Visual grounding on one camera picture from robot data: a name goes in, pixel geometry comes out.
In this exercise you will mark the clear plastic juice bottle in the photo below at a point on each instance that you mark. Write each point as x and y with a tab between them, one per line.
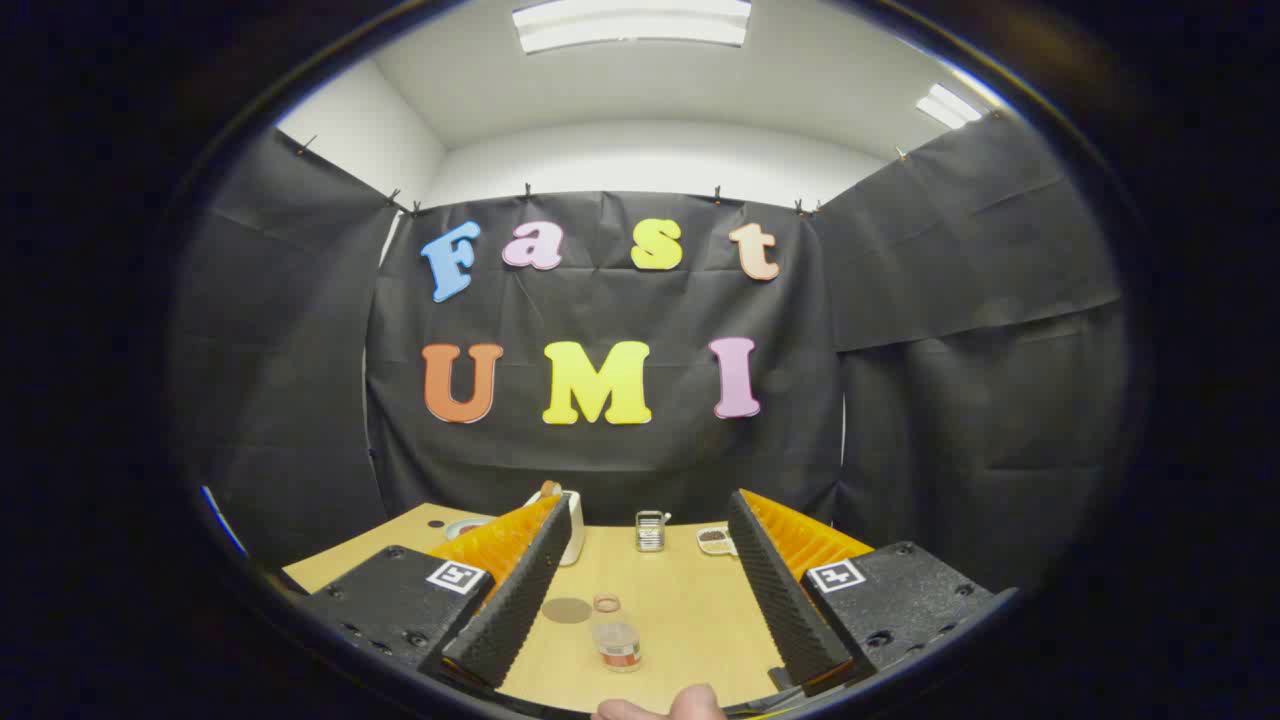
618	645

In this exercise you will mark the small white food tray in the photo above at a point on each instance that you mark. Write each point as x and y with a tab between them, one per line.
715	541

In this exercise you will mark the white toaster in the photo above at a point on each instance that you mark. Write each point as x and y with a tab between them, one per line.
574	530

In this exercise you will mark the wooden table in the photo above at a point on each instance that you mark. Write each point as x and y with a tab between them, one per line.
690	620

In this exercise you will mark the small ceiling light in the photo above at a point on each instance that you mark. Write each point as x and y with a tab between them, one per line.
948	106

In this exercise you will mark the small metal rack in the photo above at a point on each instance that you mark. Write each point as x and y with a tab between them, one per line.
650	532

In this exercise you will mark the round brown coaster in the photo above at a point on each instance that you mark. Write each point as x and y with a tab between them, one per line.
566	610

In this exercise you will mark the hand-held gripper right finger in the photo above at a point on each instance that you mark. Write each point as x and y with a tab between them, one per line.
780	590

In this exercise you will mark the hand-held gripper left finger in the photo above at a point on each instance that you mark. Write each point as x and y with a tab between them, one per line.
520	590

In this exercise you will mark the pale green plate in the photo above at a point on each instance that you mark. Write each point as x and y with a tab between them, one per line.
465	527

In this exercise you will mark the long ceiling light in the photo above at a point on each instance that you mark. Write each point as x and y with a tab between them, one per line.
630	25

